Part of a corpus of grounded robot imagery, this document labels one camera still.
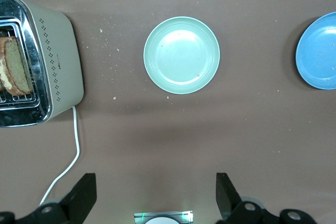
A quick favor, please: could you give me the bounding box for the blue plate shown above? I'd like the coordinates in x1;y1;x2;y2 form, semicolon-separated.
296;11;336;90

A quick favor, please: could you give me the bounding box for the beige and chrome toaster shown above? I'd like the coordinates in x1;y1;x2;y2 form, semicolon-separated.
0;0;85;128

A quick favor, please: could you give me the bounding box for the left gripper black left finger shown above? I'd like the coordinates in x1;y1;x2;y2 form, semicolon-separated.
0;173;98;224

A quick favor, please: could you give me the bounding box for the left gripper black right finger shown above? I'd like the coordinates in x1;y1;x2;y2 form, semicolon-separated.
216;173;320;224

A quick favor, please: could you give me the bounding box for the white toaster power cable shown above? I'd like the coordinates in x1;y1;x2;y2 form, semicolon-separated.
39;105;80;206

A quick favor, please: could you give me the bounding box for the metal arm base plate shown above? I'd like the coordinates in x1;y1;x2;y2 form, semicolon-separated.
133;210;194;224

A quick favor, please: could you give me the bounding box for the mint green plate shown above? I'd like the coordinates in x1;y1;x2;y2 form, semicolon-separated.
143;16;221;95

